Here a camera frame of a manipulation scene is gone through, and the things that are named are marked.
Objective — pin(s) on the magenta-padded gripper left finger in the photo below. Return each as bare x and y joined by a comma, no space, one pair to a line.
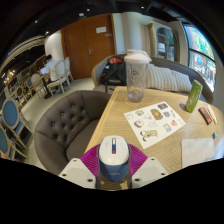
81,168

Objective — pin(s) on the pale grey mouse pad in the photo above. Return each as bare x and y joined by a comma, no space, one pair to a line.
198,151

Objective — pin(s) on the white pen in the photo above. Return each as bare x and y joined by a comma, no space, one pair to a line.
212,114

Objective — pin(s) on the black and red small box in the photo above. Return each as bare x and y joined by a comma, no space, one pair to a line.
205,115

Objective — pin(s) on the person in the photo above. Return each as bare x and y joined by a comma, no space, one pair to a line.
51,67

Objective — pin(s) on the green drink can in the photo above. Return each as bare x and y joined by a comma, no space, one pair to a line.
194,96

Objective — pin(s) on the grey curved sofa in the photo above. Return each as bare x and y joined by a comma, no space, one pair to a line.
200,83

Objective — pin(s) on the large window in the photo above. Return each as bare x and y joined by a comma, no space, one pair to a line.
201,53

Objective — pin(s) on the white dining chairs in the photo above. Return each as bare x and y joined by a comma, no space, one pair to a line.
61,76

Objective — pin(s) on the clear shaker bottle white lid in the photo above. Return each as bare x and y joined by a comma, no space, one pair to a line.
136,80

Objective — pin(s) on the black backpack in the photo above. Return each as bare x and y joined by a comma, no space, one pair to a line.
113,71

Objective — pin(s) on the arched glass cabinet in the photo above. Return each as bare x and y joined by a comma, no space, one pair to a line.
165,43

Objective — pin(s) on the white and blue computer mouse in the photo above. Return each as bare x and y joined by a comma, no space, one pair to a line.
113,160

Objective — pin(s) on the small blue eraser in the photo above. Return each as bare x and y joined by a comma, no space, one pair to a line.
215,135

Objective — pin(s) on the brown wooden door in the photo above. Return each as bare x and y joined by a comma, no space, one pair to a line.
85,50

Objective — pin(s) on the white sticker sheet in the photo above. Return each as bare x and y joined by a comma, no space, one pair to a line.
155,125

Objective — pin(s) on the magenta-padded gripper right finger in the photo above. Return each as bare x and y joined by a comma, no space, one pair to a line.
143,168

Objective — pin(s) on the blue padded chairs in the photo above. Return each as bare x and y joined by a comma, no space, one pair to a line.
10,115

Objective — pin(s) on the grey tufted armchair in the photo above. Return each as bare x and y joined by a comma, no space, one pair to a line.
60,126

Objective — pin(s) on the striped cushion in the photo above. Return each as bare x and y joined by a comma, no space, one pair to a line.
168,78

